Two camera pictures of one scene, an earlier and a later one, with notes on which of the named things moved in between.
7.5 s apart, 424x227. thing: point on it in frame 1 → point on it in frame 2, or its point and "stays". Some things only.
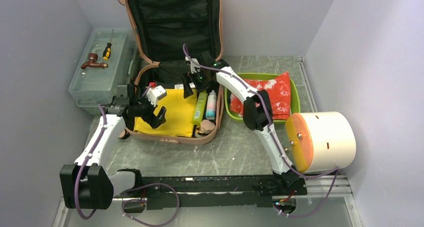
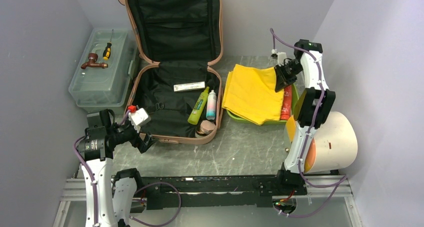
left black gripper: [154, 121] → [148, 140]
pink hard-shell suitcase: [177, 97] stays
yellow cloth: [179, 115] → [250, 93]
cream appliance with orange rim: [320, 141] stays
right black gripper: [188, 91] → [282, 80]
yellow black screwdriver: [107, 51] stays
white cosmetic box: [181, 86] stays
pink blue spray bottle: [211, 107] stays
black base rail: [166, 192] stays
